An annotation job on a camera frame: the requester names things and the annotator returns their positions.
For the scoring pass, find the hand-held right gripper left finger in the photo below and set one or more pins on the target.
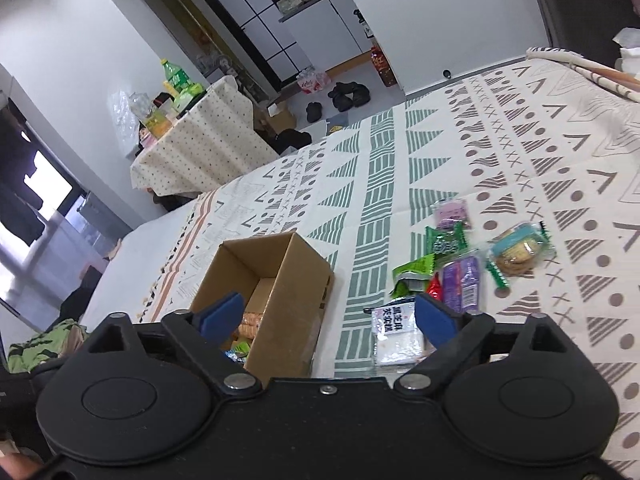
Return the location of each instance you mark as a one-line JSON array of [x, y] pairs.
[[222, 314]]

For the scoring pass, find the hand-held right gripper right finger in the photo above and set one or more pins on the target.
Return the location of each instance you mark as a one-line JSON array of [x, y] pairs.
[[435, 320]]

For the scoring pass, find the red snack packet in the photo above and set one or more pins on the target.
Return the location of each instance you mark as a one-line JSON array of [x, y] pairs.
[[434, 287]]

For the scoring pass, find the white snack packet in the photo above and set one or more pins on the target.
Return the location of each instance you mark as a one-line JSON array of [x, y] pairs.
[[395, 335]]

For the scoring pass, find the purple snack packet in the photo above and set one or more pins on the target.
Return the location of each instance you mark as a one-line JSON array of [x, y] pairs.
[[462, 280]]

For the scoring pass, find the light green snack packet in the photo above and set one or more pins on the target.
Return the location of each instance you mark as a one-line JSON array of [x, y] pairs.
[[412, 272]]

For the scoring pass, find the brown cardboard box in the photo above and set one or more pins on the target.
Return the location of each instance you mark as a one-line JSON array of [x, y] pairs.
[[295, 300]]

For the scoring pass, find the dark green candy packet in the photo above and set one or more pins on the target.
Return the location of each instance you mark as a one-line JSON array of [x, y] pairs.
[[446, 242]]

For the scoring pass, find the teal cookie packet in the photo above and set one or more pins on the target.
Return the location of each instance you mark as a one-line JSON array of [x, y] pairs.
[[520, 252]]

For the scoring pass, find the pink snack packet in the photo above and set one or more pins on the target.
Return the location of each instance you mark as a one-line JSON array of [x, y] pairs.
[[452, 212]]

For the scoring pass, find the green blue snack packet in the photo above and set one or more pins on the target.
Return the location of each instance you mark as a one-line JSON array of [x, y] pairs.
[[237, 352]]

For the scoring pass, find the white bed sheet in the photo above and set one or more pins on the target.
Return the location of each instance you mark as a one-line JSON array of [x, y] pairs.
[[145, 260]]

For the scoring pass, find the patterned printed blanket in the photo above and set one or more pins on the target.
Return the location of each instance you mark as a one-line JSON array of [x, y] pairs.
[[390, 185]]

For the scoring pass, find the dark cloth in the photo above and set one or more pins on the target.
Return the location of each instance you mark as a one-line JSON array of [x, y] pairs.
[[75, 305]]

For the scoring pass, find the camouflage cloth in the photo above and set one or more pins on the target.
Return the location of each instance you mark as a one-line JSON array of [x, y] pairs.
[[40, 345]]

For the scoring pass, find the table with dotted tablecloth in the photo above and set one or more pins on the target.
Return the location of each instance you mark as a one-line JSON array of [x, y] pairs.
[[200, 130]]

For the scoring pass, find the black bag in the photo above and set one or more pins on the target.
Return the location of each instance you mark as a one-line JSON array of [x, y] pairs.
[[292, 140]]

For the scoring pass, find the orange juice container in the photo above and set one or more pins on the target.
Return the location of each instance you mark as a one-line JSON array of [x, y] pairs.
[[160, 126]]

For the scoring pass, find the white box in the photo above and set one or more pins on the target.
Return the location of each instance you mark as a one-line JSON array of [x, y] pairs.
[[317, 133]]

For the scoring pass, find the small cardboard box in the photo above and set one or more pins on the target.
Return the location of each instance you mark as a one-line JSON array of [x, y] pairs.
[[280, 116]]

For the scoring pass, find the grey flat sheet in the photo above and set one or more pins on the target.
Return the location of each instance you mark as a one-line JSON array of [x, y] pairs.
[[337, 122]]

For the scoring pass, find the black slipper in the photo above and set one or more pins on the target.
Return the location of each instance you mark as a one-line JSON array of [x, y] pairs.
[[314, 111]]

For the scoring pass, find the window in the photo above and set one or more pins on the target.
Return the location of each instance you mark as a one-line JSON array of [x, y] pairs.
[[30, 200]]

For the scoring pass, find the clear plastic jar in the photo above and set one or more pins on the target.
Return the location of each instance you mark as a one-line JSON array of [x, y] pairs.
[[140, 105]]

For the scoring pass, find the black shoe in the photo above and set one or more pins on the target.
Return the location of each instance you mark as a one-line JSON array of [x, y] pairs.
[[357, 99], [342, 90]]

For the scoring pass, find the green plastic bottle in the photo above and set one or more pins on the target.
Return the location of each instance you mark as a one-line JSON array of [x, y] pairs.
[[175, 75]]

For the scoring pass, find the pink bottle pack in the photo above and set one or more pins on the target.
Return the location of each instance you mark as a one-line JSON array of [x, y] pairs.
[[312, 82]]

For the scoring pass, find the red oil bottle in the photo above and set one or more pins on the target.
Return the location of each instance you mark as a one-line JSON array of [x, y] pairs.
[[382, 65]]

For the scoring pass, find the black framed sliding door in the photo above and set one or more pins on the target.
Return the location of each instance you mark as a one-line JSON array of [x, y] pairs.
[[250, 15]]

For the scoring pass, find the white cabinet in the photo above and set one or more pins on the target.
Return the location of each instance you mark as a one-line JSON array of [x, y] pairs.
[[330, 30]]

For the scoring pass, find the white cloth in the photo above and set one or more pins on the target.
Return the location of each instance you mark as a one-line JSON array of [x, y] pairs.
[[627, 45]]

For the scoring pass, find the dark grey headboard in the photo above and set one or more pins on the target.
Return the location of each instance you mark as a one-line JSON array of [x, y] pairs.
[[575, 0]]

